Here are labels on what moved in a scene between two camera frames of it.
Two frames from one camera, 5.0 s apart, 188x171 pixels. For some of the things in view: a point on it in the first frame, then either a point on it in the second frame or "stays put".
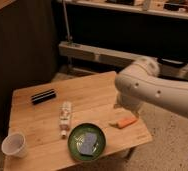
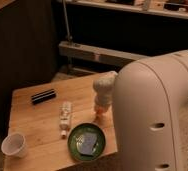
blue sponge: [88, 143] stays put
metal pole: [66, 21] stays put
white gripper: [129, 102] → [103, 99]
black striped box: [43, 96] stays put
